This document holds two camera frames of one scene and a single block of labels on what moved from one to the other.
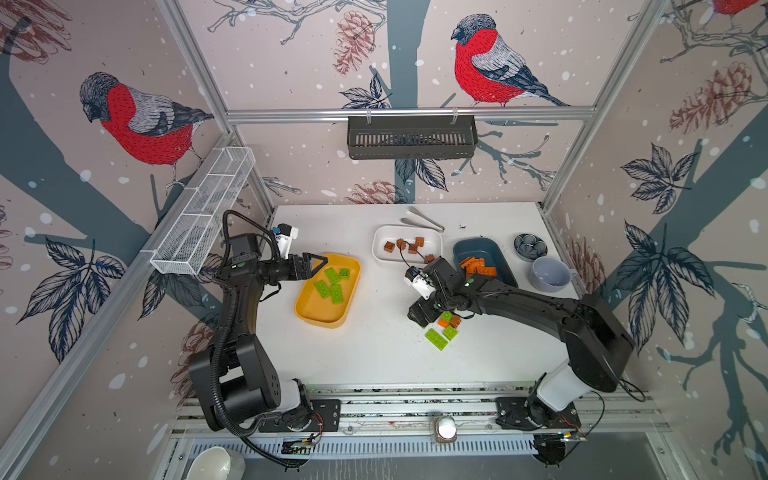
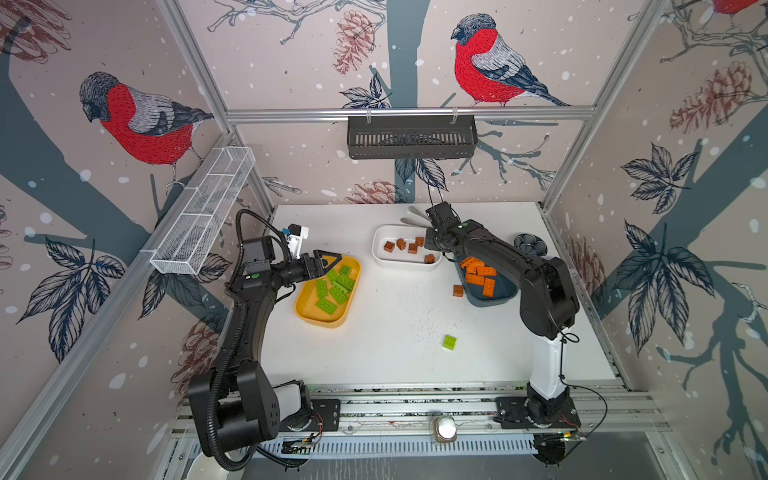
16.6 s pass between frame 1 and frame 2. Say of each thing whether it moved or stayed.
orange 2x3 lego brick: stayed
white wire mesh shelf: stayed
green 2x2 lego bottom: moved
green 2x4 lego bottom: moved
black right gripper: moved
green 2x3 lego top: stayed
